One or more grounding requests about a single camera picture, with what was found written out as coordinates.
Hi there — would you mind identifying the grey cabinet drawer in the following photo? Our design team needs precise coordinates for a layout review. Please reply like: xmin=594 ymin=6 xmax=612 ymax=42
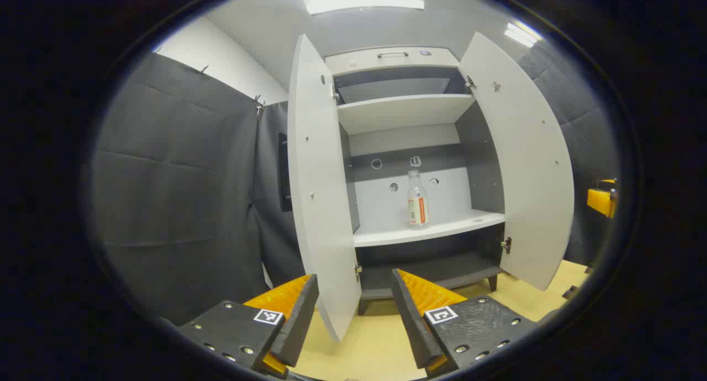
xmin=325 ymin=46 xmax=460 ymax=76

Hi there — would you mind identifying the white cabinet shelf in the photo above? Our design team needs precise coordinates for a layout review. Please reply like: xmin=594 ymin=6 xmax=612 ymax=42
xmin=337 ymin=94 xmax=476 ymax=136
xmin=353 ymin=209 xmax=506 ymax=248

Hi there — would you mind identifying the grey cabinet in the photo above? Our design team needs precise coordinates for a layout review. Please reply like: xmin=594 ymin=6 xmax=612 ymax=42
xmin=325 ymin=46 xmax=506 ymax=315

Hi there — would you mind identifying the grey cabinet door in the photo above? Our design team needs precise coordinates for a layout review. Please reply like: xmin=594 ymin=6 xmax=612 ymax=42
xmin=458 ymin=32 xmax=575 ymax=292
xmin=287 ymin=34 xmax=362 ymax=342

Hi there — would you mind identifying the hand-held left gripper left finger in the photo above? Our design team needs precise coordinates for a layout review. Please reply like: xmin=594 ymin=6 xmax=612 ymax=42
xmin=177 ymin=273 xmax=320 ymax=379

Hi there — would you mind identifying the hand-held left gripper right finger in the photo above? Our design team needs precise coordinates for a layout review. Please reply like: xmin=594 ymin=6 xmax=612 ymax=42
xmin=391 ymin=268 xmax=539 ymax=377

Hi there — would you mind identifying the clear plastic bottle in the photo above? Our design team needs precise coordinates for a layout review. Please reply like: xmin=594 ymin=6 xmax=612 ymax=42
xmin=408 ymin=170 xmax=430 ymax=228

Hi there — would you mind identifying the small ceiling light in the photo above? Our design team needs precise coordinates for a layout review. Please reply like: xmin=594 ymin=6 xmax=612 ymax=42
xmin=504 ymin=21 xmax=545 ymax=47

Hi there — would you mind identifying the black backdrop cloth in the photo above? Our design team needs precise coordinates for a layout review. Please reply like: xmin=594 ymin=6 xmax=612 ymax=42
xmin=254 ymin=99 xmax=299 ymax=288

